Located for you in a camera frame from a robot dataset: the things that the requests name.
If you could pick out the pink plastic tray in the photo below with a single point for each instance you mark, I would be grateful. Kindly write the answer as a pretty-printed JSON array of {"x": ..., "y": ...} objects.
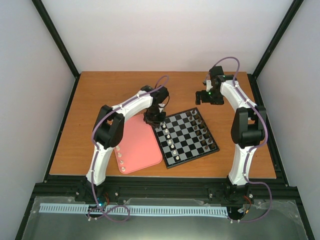
[{"x": 139, "y": 146}]

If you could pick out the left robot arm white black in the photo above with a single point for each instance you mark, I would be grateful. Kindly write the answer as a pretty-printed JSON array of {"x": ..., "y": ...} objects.
[{"x": 108, "y": 129}]

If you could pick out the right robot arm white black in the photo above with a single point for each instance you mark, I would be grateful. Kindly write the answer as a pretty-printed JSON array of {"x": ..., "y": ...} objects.
[{"x": 249, "y": 124}]

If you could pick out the light blue slotted cable duct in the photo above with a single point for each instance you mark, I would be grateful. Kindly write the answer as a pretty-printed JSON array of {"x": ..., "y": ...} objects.
[{"x": 136, "y": 210}]

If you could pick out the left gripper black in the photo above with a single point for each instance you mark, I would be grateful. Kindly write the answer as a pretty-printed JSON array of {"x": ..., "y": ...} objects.
[{"x": 154, "y": 124}]

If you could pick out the black aluminium base frame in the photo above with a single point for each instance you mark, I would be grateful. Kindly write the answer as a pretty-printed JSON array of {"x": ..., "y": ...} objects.
[{"x": 125, "y": 187}]

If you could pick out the dark king piece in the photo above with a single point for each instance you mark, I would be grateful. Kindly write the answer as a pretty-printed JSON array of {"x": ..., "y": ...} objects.
[{"x": 203, "y": 126}]

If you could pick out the black white chessboard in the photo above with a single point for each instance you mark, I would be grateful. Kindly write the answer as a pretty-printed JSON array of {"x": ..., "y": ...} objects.
[{"x": 183, "y": 136}]

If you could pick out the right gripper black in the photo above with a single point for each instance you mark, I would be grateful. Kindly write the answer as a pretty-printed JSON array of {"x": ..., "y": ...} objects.
[{"x": 204, "y": 99}]

